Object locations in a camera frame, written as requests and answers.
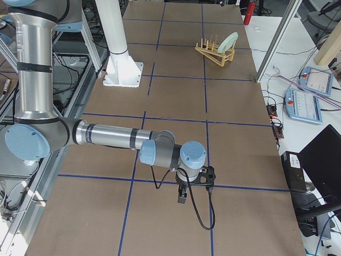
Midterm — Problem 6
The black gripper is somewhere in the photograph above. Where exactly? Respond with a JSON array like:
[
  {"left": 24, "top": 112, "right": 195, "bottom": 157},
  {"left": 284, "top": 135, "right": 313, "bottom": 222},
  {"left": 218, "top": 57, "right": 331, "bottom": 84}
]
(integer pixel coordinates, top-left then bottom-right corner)
[{"left": 176, "top": 177, "right": 189, "bottom": 204}]

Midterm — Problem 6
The mint green plate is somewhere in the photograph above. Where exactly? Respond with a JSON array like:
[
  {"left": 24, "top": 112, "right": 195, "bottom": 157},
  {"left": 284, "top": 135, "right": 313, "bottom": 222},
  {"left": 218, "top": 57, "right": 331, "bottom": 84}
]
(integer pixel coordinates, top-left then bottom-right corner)
[{"left": 217, "top": 32, "right": 238, "bottom": 54}]

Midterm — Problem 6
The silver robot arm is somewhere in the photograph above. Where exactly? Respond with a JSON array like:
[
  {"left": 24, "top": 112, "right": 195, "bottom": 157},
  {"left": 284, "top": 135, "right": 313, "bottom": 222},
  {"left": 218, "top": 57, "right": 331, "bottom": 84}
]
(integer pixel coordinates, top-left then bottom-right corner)
[{"left": 5, "top": 1, "right": 214, "bottom": 203}]

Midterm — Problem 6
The wooden plate rack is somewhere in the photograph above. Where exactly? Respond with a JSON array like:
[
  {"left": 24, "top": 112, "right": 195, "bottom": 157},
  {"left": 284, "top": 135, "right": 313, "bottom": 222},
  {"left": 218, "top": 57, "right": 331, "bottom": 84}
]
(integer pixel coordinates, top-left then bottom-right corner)
[{"left": 195, "top": 36, "right": 236, "bottom": 67}]

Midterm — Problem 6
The black computer box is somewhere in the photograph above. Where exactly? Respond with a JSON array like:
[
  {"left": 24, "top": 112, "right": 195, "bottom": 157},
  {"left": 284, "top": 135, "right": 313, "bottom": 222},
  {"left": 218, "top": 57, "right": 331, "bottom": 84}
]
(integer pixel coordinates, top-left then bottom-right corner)
[{"left": 281, "top": 151, "right": 307, "bottom": 193}]

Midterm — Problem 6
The orange black usb hub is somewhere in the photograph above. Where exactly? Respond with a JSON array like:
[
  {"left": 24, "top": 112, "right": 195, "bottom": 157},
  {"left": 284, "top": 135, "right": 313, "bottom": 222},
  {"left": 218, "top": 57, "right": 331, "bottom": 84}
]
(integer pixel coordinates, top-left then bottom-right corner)
[{"left": 266, "top": 104, "right": 278, "bottom": 118}]

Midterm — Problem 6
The black monitor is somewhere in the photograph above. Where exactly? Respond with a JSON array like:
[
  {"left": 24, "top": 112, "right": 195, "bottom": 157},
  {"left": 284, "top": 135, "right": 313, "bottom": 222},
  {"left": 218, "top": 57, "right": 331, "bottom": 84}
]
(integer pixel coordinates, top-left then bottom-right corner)
[{"left": 298, "top": 124, "right": 340, "bottom": 203}]

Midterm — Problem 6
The near teach pendant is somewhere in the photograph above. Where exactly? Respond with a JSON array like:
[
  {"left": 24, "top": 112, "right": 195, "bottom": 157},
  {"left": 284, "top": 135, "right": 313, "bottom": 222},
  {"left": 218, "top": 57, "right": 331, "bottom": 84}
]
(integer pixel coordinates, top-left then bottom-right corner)
[{"left": 285, "top": 88, "right": 322, "bottom": 124}]

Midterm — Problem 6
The teach pendant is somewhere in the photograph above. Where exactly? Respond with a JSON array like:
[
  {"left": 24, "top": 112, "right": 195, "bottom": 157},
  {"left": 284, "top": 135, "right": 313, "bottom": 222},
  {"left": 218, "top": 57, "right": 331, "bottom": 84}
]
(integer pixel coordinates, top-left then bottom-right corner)
[
  {"left": 299, "top": 66, "right": 332, "bottom": 97},
  {"left": 285, "top": 88, "right": 322, "bottom": 124}
]

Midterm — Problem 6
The far teach pendant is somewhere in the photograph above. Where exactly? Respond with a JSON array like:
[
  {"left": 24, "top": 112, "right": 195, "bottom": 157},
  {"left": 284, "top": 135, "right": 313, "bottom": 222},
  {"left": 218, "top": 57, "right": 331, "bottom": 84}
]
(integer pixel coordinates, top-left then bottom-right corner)
[{"left": 299, "top": 66, "right": 332, "bottom": 97}]

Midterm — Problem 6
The red cylinder bottle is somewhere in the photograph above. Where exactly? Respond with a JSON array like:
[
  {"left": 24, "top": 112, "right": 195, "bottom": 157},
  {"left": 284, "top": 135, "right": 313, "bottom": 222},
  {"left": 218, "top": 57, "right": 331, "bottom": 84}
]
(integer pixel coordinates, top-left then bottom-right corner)
[{"left": 243, "top": 0, "right": 256, "bottom": 25}]

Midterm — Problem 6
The wooden beam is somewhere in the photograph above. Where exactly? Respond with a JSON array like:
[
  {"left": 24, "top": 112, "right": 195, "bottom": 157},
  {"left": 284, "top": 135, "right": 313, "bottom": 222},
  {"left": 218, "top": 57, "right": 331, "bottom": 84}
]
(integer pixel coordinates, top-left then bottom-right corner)
[{"left": 314, "top": 21, "right": 341, "bottom": 66}]

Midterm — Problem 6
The office chair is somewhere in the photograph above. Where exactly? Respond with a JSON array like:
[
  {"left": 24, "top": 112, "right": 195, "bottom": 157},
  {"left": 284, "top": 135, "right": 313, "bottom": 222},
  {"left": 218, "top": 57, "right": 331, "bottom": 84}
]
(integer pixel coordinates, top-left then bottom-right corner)
[{"left": 306, "top": 1, "right": 340, "bottom": 38}]

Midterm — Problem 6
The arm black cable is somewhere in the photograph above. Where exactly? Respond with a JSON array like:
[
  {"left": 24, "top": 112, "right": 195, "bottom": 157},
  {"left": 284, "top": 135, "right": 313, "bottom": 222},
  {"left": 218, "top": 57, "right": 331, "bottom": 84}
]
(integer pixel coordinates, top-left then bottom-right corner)
[{"left": 150, "top": 165, "right": 216, "bottom": 230}]

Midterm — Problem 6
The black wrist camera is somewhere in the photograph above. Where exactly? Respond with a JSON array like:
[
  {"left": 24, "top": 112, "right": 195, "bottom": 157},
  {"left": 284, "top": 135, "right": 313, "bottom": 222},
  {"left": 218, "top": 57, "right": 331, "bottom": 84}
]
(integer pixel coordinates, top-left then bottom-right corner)
[{"left": 197, "top": 166, "right": 216, "bottom": 187}]

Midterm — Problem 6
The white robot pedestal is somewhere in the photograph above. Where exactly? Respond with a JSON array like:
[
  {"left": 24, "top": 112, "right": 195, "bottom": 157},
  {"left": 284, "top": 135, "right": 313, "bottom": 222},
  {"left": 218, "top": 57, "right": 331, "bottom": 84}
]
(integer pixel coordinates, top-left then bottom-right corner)
[{"left": 96, "top": 0, "right": 143, "bottom": 88}]

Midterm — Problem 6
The aluminium frame post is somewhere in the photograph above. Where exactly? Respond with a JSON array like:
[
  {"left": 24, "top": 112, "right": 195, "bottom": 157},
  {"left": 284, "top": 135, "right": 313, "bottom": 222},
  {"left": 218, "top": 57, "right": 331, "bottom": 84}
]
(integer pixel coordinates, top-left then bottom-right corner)
[{"left": 255, "top": 0, "right": 302, "bottom": 83}]

